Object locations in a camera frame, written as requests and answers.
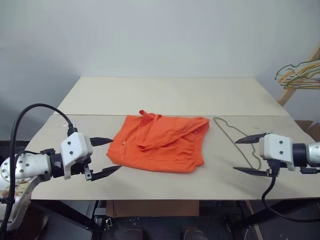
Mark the black table frame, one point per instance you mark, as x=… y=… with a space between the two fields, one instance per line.
x=75 y=215

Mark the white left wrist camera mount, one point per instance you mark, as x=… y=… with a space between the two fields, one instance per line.
x=75 y=145

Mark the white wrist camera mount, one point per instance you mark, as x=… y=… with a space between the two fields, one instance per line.
x=75 y=145
x=275 y=147

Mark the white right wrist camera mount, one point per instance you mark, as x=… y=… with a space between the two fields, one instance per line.
x=275 y=147

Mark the orange garment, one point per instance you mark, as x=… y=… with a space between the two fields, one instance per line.
x=160 y=142

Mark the flat cardboard box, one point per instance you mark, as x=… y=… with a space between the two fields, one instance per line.
x=150 y=207

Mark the bunch of coloured hangers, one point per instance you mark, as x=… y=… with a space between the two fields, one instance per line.
x=305 y=69

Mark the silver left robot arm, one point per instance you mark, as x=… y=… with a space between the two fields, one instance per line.
x=25 y=165

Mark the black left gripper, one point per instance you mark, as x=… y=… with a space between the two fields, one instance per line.
x=80 y=168

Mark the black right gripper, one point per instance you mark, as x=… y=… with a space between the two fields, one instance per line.
x=276 y=167

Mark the floral patterned cloth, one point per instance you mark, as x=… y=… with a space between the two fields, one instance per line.
x=20 y=186

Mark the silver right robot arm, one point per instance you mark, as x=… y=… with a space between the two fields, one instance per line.
x=312 y=153

